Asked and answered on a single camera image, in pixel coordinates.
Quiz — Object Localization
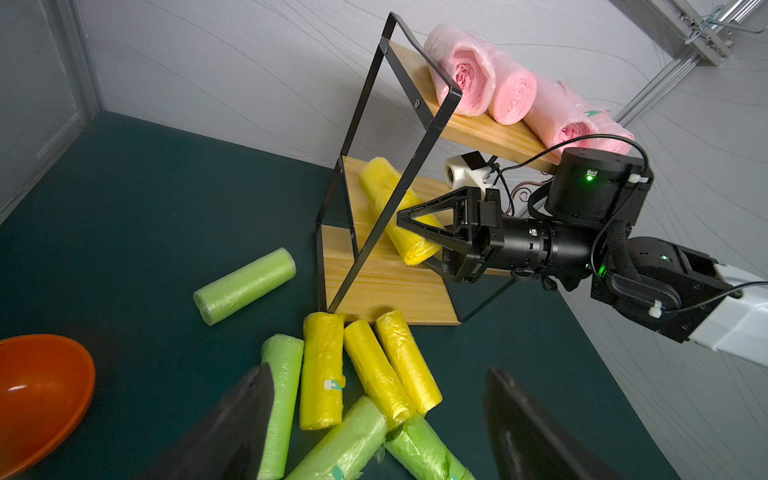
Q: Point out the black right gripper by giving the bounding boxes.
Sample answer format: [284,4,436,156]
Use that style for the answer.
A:
[397,187,503,283]

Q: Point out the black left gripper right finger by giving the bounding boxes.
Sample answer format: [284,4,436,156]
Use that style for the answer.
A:
[484,367,620,479]

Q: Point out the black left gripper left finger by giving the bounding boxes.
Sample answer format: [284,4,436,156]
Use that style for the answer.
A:
[137,364,275,479]

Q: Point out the yellow trash bag roll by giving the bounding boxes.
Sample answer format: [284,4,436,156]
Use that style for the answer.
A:
[344,320,414,431]
[375,310,443,417]
[359,157,438,266]
[299,312,345,431]

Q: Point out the pink trash bag roll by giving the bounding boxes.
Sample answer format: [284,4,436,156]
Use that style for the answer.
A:
[424,24,496,117]
[558,80,634,155]
[481,42,537,125]
[524,73,598,148]

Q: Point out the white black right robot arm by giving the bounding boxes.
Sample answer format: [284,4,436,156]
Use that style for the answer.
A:
[397,148,767,365]

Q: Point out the three-tier wooden shelf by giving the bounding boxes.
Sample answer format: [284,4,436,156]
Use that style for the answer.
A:
[314,11,562,327]

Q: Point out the green trash bag roll left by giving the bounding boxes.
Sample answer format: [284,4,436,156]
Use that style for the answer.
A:
[257,334,304,480]

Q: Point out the green trash bag roll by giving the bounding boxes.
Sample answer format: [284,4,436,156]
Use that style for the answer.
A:
[384,414,475,480]
[193,248,296,326]
[287,396,388,480]
[257,334,304,480]

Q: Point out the green trash bag roll right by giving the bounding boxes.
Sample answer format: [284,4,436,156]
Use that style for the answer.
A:
[384,414,475,480]

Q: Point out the green trash bag roll middle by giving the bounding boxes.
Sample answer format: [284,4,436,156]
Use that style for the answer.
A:
[287,396,388,480]

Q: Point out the green trash bag roll far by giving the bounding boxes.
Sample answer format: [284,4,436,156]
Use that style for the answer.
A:
[193,248,296,326]

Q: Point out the orange plastic bowl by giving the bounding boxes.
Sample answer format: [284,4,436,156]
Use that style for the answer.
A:
[1,334,95,479]

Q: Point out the metal hook right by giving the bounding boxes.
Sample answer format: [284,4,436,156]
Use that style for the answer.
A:
[681,1,767,56]

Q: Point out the aluminium top rail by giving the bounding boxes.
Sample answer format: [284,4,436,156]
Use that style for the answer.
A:
[613,1,764,126]

